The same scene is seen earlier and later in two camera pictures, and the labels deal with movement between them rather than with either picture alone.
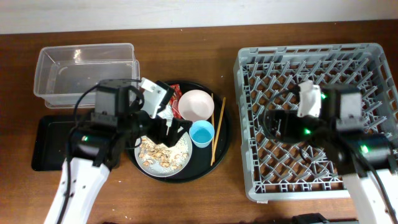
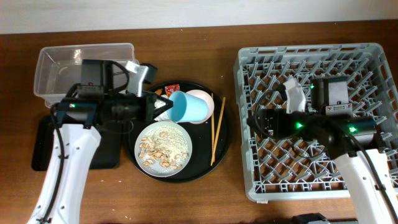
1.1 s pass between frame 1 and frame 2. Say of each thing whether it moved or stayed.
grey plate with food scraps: stayed
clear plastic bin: stayed
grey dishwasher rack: stayed
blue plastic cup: moved
